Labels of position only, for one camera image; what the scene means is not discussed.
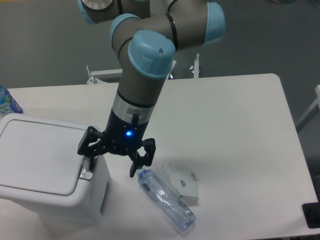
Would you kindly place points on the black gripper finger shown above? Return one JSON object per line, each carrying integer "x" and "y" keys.
{"x": 138, "y": 161}
{"x": 92, "y": 145}

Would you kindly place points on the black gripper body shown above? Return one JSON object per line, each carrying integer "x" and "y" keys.
{"x": 120, "y": 138}

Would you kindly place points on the white plastic trash can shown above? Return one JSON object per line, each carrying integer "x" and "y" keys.
{"x": 48, "y": 190}

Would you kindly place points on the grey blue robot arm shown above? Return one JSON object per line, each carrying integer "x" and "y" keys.
{"x": 145, "y": 46}

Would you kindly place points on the clear empty plastic bottle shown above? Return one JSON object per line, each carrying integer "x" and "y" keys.
{"x": 166, "y": 199}

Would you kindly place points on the blue labelled drink bottle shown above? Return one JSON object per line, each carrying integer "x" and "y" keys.
{"x": 8, "y": 104}

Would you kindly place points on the black device at table edge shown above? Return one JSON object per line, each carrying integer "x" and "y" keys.
{"x": 312, "y": 214}

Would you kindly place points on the white furniture leg at right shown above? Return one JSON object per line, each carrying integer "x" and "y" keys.
{"x": 310, "y": 112}

